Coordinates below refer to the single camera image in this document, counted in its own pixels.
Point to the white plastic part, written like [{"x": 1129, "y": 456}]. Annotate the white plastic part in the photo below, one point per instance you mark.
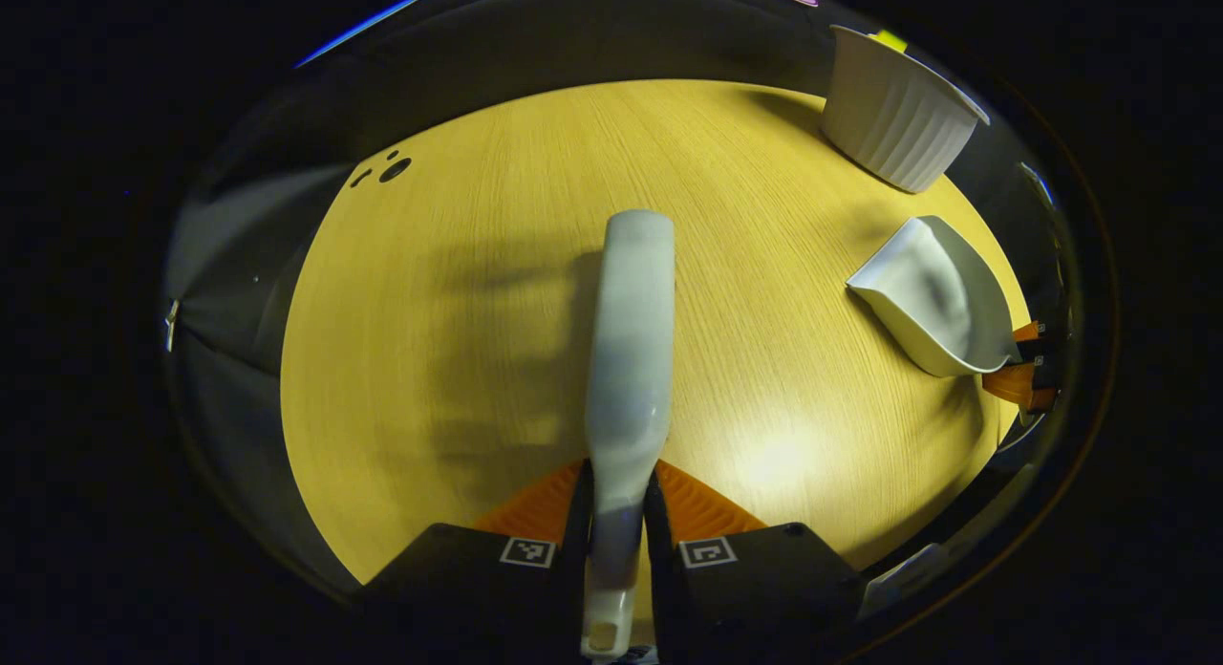
[{"x": 903, "y": 577}]

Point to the white dustpan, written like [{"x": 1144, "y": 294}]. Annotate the white dustpan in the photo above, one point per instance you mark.
[{"x": 941, "y": 302}]

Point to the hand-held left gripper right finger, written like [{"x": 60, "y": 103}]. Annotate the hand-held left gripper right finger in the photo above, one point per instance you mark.
[{"x": 755, "y": 598}]

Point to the small white broom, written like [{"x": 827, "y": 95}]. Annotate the small white broom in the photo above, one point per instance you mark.
[{"x": 631, "y": 340}]

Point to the white ribbed garbage bin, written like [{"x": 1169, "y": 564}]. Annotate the white ribbed garbage bin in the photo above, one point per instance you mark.
[{"x": 898, "y": 120}]

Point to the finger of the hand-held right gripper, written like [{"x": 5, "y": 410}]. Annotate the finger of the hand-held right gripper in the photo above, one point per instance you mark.
[
  {"x": 1032, "y": 338},
  {"x": 1015, "y": 386}
]

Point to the white cloth clip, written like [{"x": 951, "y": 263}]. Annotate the white cloth clip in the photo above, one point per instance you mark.
[{"x": 172, "y": 323}]

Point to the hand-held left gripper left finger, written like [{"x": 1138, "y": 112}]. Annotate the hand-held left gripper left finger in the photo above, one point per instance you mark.
[{"x": 497, "y": 598}]

